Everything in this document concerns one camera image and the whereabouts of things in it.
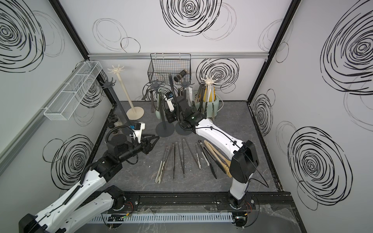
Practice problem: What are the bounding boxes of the green ringed steel tongs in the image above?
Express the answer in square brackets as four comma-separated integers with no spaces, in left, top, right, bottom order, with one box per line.
[155,89,161,120]

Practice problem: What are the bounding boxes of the dark grey rack stand back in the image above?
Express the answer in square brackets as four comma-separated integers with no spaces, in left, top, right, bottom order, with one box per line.
[176,81,193,136]

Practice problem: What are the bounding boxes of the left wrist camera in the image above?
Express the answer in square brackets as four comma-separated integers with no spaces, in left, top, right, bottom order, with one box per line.
[129,122,145,143]

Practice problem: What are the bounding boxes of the black nylon tongs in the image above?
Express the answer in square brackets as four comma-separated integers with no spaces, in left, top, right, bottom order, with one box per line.
[198,140,224,179]

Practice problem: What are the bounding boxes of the dark grey rack stand middle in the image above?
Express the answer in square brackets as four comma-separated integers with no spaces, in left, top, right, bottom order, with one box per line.
[100,79,137,126]

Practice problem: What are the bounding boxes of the tall cream utensil rack stand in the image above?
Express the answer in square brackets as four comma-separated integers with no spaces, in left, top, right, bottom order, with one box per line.
[108,65,144,120]

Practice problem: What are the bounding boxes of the white wire wall basket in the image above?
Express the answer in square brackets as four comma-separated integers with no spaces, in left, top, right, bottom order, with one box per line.
[44,61,102,121]

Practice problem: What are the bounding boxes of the small glass jar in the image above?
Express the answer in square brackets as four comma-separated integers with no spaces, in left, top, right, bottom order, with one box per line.
[114,119,123,127]

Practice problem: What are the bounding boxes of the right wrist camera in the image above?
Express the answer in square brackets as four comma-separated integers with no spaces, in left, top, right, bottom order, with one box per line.
[165,92,174,112]

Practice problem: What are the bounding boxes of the slim black tongs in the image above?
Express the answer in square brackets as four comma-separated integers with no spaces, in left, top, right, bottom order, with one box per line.
[177,138,202,178]

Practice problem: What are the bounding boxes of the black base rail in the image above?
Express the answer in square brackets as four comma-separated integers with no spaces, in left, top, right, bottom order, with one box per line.
[124,191,294,210]

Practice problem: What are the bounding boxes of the black slotted spatula tongs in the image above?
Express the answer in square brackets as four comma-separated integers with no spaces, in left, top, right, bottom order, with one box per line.
[195,83,206,112]

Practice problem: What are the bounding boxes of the steel wire tongs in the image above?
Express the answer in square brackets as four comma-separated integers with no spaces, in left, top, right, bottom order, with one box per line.
[141,85,156,113]

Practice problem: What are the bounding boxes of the grey cable duct strip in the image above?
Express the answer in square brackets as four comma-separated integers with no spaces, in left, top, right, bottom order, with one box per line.
[88,213,234,224]

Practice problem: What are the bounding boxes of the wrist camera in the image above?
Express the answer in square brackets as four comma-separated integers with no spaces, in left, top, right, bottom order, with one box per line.
[129,122,145,143]
[165,92,174,112]

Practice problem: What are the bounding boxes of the black wire wall basket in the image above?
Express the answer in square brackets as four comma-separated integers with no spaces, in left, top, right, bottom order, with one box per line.
[147,53,192,84]

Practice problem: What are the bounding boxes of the black pepper grinder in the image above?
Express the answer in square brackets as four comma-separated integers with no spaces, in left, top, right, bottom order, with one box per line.
[173,69,188,82]

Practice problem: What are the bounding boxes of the white handled slotted steel tongs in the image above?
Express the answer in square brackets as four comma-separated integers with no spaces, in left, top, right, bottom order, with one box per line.
[209,85,216,120]

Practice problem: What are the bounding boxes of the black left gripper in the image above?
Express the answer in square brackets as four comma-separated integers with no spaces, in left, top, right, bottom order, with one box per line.
[119,133,160,165]

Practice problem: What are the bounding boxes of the dark grey rack stand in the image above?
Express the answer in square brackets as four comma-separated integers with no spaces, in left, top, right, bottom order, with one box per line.
[151,81,174,137]
[176,81,193,136]
[100,79,137,126]

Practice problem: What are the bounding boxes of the small steel tongs white tip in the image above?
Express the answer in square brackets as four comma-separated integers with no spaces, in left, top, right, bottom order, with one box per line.
[195,143,210,167]

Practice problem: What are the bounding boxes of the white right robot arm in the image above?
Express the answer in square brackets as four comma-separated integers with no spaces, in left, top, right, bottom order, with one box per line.
[172,91,259,209]

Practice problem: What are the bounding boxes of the yellow sponge toast slice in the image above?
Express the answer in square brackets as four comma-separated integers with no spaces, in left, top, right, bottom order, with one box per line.
[203,85,216,102]

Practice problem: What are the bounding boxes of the wooden bamboo tongs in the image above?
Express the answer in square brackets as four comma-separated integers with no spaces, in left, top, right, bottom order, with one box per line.
[204,140,232,178]

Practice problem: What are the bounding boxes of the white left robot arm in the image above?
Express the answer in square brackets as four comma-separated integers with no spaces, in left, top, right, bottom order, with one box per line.
[18,134,160,233]

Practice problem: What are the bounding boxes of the clear handled steel tongs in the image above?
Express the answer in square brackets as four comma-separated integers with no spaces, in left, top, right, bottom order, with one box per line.
[187,86,194,107]

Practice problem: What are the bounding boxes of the dark grey rack stand front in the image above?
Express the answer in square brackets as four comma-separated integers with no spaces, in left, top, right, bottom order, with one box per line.
[151,81,174,137]

